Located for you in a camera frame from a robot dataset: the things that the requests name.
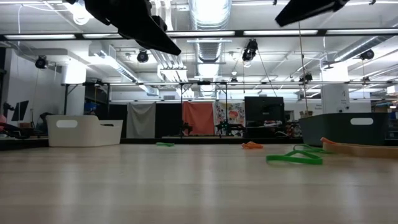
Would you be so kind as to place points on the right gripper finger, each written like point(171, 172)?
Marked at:
point(311, 9)

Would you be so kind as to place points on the white pillar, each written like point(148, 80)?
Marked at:
point(335, 99)

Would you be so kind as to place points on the blue bin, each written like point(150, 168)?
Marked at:
point(90, 108)

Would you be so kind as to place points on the black overhead beam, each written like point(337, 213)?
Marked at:
point(239, 33)

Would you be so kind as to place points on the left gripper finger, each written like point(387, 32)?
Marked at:
point(140, 21)
point(98, 9)

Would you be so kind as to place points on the grey hanging cloth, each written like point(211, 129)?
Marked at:
point(141, 119)

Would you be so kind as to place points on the black monitor screen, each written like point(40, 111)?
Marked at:
point(264, 110)

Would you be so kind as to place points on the silver ceiling duct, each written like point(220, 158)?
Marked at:
point(210, 12)

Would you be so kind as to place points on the green rubber band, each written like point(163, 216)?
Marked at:
point(317, 150)
point(164, 144)
point(295, 160)

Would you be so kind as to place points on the wide orange rubber band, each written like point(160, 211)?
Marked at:
point(329, 140)

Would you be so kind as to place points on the white plastic basket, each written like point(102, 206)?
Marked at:
point(81, 133)

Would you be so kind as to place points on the floral hanging cloth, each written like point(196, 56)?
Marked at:
point(233, 115)

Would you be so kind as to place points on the teal plastic basket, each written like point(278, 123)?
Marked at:
point(335, 130)

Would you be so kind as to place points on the small black background robot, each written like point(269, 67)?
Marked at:
point(228, 126)
point(187, 128)

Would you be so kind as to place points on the tilted black monitor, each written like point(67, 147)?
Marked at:
point(20, 110)

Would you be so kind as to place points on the orange hanging cloth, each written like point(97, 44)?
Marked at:
point(199, 118)

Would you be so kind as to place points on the small orange rubber band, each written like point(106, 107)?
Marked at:
point(252, 145)

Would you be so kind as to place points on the tan rubber band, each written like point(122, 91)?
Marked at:
point(367, 151)

